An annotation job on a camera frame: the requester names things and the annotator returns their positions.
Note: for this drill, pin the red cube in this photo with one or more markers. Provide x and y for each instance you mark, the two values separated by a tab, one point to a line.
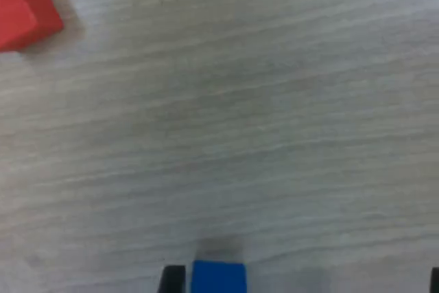
24	11

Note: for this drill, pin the blue cube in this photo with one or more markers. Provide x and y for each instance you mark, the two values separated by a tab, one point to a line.
219	277

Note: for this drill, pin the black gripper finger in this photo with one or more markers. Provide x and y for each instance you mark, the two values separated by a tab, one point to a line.
435	281
172	279

